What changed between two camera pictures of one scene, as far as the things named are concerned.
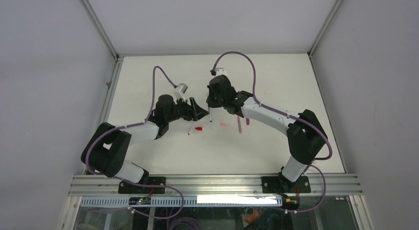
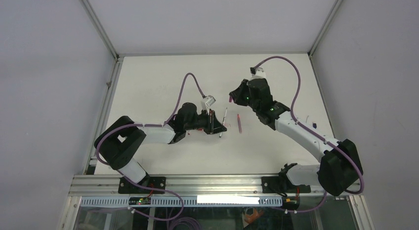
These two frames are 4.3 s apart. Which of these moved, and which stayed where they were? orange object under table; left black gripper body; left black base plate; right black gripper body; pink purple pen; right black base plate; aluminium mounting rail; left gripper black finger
Moved: left gripper black finger; right black gripper body; left black gripper body
Stayed: aluminium mounting rail; right black base plate; pink purple pen; orange object under table; left black base plate
